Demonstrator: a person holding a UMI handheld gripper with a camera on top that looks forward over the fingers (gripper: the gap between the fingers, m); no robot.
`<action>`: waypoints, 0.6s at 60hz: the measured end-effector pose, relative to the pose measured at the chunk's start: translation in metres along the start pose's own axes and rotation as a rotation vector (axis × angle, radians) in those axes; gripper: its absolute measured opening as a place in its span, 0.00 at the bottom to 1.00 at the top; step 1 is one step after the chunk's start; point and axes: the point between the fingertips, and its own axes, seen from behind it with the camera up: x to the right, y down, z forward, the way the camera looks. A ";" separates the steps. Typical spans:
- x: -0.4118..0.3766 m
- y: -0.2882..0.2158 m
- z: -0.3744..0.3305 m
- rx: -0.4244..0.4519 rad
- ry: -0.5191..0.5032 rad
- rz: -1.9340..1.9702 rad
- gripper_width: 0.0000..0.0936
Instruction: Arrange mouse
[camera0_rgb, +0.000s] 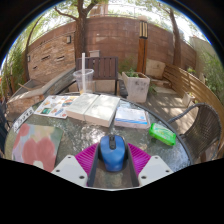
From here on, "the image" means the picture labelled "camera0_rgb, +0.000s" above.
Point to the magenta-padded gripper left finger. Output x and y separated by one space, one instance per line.
70 170

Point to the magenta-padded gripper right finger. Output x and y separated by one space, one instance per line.
154 170

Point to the blue computer mouse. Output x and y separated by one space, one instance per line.
112 154

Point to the pastel blotched mouse pad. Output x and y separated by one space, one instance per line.
36 146

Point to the green wet wipes pack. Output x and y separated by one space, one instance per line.
162 134

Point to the blue and white booklet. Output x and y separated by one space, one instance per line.
131 116

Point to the dark wicker armchair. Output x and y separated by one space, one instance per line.
203 128

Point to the colourful sticker sheet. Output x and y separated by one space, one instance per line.
53 106

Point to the open white book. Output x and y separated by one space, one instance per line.
93 108

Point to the white licence plate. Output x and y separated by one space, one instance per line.
23 119

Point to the small pale plant pot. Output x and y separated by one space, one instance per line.
187 99

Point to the black folding chair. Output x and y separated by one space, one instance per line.
2 130

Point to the concrete planter box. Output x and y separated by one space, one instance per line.
137 88

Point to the raised stone garden bed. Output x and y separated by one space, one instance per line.
40 90

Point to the clear plastic cup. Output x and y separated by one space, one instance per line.
87 80

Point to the curved wooden slat fence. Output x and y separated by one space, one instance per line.
190 83

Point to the pale stone block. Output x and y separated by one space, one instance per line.
155 69

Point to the dark wooden slatted chair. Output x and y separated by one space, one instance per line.
105 68

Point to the white drinking straw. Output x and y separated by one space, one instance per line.
83 63

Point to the slim leaning tree trunk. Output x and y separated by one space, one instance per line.
176 40

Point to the forked tree trunk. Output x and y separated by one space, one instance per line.
81 33

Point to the wooden garden lamp post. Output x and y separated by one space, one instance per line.
142 50

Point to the black wall lamp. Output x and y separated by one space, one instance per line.
68 39

